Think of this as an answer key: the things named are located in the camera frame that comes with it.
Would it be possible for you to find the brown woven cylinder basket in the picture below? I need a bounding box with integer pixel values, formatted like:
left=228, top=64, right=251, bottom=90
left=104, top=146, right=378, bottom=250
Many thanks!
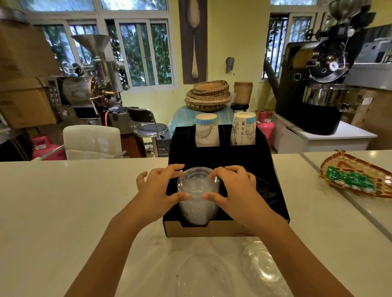
left=233, top=81, right=254, bottom=105

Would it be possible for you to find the brown cardboard box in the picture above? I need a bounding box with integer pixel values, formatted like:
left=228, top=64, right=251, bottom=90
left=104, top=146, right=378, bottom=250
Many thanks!
left=340, top=88, right=392, bottom=151

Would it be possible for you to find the pink gas cylinder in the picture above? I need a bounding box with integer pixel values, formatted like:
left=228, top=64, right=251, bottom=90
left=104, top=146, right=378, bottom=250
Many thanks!
left=30, top=134, right=67, bottom=161
left=256, top=110, right=275, bottom=147

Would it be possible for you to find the chrome frame stool chair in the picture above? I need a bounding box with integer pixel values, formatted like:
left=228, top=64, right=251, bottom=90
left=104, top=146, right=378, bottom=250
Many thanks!
left=126, top=107, right=169, bottom=158

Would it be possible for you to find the blue cloth covered table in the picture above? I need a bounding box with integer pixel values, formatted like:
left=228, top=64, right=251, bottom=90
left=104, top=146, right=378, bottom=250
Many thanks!
left=169, top=105, right=236, bottom=139

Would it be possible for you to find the barred white frame window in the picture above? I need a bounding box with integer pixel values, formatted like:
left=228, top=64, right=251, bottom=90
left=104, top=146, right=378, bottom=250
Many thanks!
left=262, top=0, right=320, bottom=82

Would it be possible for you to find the large white frame window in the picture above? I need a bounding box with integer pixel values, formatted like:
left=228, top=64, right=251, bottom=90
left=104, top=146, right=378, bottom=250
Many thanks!
left=17, top=0, right=176, bottom=91

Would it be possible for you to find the person's left hand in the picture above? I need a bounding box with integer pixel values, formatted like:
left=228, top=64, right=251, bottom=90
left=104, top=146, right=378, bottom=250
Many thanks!
left=135, top=164, right=190, bottom=226

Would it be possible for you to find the person's left forearm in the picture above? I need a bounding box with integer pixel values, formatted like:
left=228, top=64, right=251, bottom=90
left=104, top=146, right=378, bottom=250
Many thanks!
left=64, top=211, right=172, bottom=297

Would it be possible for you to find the woven bamboo tray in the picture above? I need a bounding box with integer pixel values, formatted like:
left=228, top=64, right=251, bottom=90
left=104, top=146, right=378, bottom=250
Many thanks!
left=319, top=150, right=392, bottom=199

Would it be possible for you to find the stack of boat-print paper cups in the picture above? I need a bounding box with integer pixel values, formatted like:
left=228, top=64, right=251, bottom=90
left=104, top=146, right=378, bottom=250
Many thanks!
left=195, top=113, right=220, bottom=147

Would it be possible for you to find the black coffee roaster machine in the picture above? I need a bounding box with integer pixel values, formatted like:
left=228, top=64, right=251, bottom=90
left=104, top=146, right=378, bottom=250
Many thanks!
left=275, top=0, right=378, bottom=136

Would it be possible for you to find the pile of green candy packets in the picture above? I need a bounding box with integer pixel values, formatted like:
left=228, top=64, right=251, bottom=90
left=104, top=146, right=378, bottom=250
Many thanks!
left=325, top=166, right=377, bottom=193

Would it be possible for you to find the clear plastic dome lid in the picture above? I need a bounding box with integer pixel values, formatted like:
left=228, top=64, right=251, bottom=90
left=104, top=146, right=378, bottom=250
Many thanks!
left=175, top=253, right=235, bottom=297
left=240, top=241, right=293, bottom=297

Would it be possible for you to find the silver coffee roaster machine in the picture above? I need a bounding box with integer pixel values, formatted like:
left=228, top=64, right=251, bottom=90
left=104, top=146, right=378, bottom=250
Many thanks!
left=45, top=34, right=130, bottom=126

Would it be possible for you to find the white cabinet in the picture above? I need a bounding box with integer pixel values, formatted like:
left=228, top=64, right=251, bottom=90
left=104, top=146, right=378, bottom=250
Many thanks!
left=272, top=113, right=378, bottom=154

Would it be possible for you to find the white padded chair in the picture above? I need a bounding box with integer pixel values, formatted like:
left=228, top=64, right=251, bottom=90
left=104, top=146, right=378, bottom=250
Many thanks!
left=62, top=124, right=124, bottom=160

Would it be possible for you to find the stack of line-print paper cups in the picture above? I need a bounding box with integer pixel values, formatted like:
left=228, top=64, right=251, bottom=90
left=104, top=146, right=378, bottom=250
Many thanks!
left=230, top=111, right=257, bottom=146

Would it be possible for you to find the black cardboard organizer box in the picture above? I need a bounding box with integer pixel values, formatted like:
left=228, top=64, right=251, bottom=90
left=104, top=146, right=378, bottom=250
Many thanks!
left=163, top=124, right=290, bottom=238

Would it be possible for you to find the brown cardboard boxes stack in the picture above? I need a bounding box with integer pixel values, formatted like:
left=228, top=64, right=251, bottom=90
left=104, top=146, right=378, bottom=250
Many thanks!
left=0, top=12, right=62, bottom=129

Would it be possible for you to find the person's right hand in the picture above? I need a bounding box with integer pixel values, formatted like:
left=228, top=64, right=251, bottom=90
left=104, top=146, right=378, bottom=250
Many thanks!
left=202, top=165, right=277, bottom=234

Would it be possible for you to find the stack of clear plastic lids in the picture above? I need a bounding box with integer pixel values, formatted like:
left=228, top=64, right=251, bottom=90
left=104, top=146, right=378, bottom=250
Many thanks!
left=177, top=167, right=221, bottom=227

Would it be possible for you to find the stack of woven flat baskets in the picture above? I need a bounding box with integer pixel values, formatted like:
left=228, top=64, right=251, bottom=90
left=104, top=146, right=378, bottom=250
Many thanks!
left=185, top=80, right=233, bottom=112

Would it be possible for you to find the wooden spoon wall poster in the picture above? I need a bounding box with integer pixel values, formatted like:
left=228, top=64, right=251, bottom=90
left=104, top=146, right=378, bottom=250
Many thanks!
left=178, top=0, right=208, bottom=85

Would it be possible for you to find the person's right forearm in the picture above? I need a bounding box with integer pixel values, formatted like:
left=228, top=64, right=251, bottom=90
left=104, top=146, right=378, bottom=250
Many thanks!
left=242, top=213, right=356, bottom=297

